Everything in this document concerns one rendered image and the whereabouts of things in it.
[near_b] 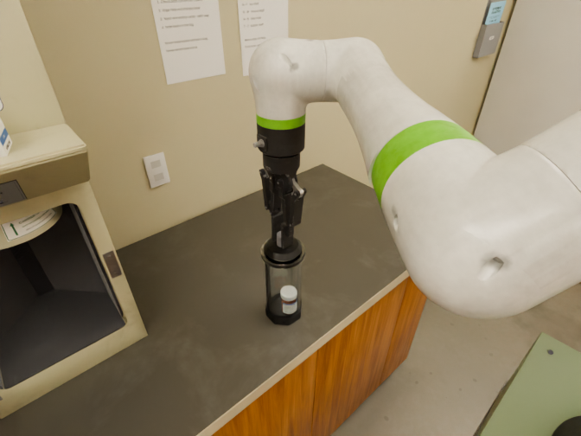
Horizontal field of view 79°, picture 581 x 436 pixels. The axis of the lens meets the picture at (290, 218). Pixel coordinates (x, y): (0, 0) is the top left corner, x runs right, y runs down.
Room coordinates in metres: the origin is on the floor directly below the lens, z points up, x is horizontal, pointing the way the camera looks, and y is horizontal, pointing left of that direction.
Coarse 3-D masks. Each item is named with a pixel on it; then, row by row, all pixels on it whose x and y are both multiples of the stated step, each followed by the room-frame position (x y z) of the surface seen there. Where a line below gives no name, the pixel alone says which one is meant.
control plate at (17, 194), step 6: (0, 186) 0.42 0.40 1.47; (6, 186) 0.43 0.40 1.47; (12, 186) 0.43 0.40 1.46; (18, 186) 0.44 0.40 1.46; (0, 192) 0.43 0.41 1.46; (6, 192) 0.43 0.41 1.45; (12, 192) 0.44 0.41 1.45; (18, 192) 0.45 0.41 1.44; (0, 198) 0.44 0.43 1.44; (6, 198) 0.44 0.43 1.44; (12, 198) 0.45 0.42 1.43; (18, 198) 0.46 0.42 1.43; (24, 198) 0.47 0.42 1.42; (0, 204) 0.45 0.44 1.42; (6, 204) 0.45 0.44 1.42
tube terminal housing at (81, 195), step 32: (0, 0) 0.55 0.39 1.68; (0, 32) 0.54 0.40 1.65; (0, 64) 0.53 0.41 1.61; (32, 64) 0.55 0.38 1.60; (0, 96) 0.52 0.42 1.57; (32, 96) 0.54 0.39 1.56; (32, 128) 0.53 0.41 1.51; (64, 192) 0.53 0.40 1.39; (0, 224) 0.47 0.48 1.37; (96, 224) 0.55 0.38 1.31; (128, 288) 0.56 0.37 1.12; (128, 320) 0.54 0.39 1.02; (96, 352) 0.49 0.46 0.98; (32, 384) 0.40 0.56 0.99; (0, 416) 0.35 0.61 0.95
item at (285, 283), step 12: (300, 240) 0.67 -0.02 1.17; (264, 252) 0.63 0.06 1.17; (276, 264) 0.59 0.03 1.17; (288, 264) 0.59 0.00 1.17; (300, 264) 0.62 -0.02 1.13; (276, 276) 0.60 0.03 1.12; (288, 276) 0.60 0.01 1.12; (300, 276) 0.62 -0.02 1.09; (276, 288) 0.60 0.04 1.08; (288, 288) 0.60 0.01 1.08; (300, 288) 0.63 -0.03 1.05; (276, 300) 0.60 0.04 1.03; (288, 300) 0.60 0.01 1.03; (300, 300) 0.63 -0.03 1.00; (276, 312) 0.60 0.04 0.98; (288, 312) 0.60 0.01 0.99
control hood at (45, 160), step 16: (48, 128) 0.53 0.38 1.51; (64, 128) 0.53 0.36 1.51; (16, 144) 0.47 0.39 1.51; (32, 144) 0.47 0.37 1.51; (48, 144) 0.47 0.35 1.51; (64, 144) 0.47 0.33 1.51; (80, 144) 0.47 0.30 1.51; (0, 160) 0.42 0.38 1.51; (16, 160) 0.42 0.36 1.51; (32, 160) 0.43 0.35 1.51; (48, 160) 0.44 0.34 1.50; (64, 160) 0.46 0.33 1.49; (80, 160) 0.48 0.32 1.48; (0, 176) 0.41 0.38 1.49; (16, 176) 0.43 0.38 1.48; (32, 176) 0.44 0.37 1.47; (48, 176) 0.47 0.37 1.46; (64, 176) 0.49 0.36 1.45; (80, 176) 0.51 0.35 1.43; (32, 192) 0.47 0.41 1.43; (48, 192) 0.50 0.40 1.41
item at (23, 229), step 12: (36, 216) 0.52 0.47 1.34; (48, 216) 0.54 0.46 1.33; (60, 216) 0.56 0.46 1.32; (0, 228) 0.48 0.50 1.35; (12, 228) 0.49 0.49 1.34; (24, 228) 0.50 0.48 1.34; (36, 228) 0.51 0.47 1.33; (48, 228) 0.53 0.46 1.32; (0, 240) 0.47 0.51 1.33; (12, 240) 0.48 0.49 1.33; (24, 240) 0.49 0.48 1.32
